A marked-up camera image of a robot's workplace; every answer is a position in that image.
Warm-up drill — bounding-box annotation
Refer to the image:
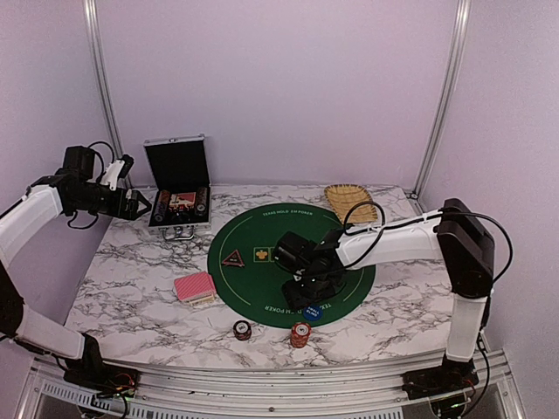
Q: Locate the triangular dealer button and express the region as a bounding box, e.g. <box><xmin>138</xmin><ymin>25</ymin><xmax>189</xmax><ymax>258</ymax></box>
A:
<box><xmin>221</xmin><ymin>250</ymin><xmax>245</xmax><ymax>267</ymax></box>

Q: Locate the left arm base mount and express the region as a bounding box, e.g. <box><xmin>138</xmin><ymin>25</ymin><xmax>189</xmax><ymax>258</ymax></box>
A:
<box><xmin>64</xmin><ymin>365</ymin><xmax>140</xmax><ymax>397</ymax></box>

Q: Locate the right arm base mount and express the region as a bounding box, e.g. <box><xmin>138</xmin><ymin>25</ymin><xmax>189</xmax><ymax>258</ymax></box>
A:
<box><xmin>402</xmin><ymin>366</ymin><xmax>480</xmax><ymax>400</ymax></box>

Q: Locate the right chip row in case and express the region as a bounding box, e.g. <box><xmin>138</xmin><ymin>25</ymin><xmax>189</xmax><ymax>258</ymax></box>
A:
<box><xmin>194</xmin><ymin>187</ymin><xmax>208</xmax><ymax>217</ymax></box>

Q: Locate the aluminium frame post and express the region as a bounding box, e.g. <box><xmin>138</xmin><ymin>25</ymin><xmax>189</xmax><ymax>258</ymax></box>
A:
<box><xmin>411</xmin><ymin>0</ymin><xmax>472</xmax><ymax>200</ymax></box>
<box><xmin>82</xmin><ymin>0</ymin><xmax>135</xmax><ymax>189</ymax></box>

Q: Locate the left aluminium frame post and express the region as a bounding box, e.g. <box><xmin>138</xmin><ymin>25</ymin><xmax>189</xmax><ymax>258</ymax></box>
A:
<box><xmin>82</xmin><ymin>0</ymin><xmax>135</xmax><ymax>189</ymax></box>

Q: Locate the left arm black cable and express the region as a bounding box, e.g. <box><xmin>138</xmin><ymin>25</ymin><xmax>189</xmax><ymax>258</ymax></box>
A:
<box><xmin>65</xmin><ymin>139</ymin><xmax>117</xmax><ymax>230</ymax></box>

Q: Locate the right aluminium frame post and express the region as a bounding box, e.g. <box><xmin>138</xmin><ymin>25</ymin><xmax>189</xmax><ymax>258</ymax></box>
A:
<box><xmin>411</xmin><ymin>0</ymin><xmax>472</xmax><ymax>200</ymax></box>

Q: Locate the pink playing card deck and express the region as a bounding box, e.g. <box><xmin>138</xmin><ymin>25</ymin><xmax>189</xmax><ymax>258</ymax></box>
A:
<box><xmin>174</xmin><ymin>271</ymin><xmax>217</xmax><ymax>305</ymax></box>

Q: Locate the chip row in case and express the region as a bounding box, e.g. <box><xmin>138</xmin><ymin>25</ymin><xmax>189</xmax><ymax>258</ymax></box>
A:
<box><xmin>152</xmin><ymin>190</ymin><xmax>171</xmax><ymax>223</ymax></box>
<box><xmin>194</xmin><ymin>187</ymin><xmax>208</xmax><ymax>217</ymax></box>

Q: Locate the aluminium poker chip case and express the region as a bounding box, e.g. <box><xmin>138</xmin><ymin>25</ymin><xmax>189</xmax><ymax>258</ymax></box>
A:
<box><xmin>143</xmin><ymin>134</ymin><xmax>211</xmax><ymax>242</ymax></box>

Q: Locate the woven bamboo tray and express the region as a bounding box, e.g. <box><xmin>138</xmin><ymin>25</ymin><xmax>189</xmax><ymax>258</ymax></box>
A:
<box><xmin>324</xmin><ymin>184</ymin><xmax>378</xmax><ymax>223</ymax></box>

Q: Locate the front aluminium rail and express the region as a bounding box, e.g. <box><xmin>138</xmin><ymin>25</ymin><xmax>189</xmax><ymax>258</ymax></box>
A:
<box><xmin>17</xmin><ymin>348</ymin><xmax>525</xmax><ymax>419</ymax></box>

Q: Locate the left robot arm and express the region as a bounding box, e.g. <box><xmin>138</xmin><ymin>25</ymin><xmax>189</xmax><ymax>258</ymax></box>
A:
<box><xmin>1</xmin><ymin>146</ymin><xmax>151</xmax><ymax>388</ymax></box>

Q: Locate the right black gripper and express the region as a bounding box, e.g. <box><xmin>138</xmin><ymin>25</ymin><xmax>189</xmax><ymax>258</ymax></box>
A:
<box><xmin>281</xmin><ymin>272</ymin><xmax>335</xmax><ymax>313</ymax></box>

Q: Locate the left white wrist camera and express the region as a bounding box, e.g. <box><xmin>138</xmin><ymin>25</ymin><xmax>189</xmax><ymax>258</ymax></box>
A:
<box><xmin>100</xmin><ymin>155</ymin><xmax>135</xmax><ymax>191</ymax></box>

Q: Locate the blue small blind button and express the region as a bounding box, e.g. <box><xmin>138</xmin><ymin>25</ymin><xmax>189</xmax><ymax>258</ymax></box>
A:
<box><xmin>302</xmin><ymin>305</ymin><xmax>323</xmax><ymax>322</ymax></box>

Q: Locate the dark poker chip stack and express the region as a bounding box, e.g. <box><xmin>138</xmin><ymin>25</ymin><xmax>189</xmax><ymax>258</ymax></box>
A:
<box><xmin>233</xmin><ymin>320</ymin><xmax>252</xmax><ymax>341</ymax></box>

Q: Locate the left chip row in case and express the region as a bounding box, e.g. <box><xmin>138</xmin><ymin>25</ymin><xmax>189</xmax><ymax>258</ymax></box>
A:
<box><xmin>152</xmin><ymin>190</ymin><xmax>171</xmax><ymax>223</ymax></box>

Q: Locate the red poker chip stack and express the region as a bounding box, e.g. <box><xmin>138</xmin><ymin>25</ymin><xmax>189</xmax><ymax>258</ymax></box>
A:
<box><xmin>290</xmin><ymin>322</ymin><xmax>312</xmax><ymax>348</ymax></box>

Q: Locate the red card deck in case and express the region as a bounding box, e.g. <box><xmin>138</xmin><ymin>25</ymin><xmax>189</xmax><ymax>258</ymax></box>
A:
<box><xmin>169</xmin><ymin>192</ymin><xmax>196</xmax><ymax>209</ymax></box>

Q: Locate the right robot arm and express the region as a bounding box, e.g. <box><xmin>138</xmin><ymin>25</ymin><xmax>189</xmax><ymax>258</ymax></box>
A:
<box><xmin>272</xmin><ymin>198</ymin><xmax>495</xmax><ymax>391</ymax></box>

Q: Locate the green round poker mat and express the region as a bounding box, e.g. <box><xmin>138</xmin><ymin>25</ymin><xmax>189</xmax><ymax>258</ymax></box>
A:
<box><xmin>207</xmin><ymin>203</ymin><xmax>376</xmax><ymax>329</ymax></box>

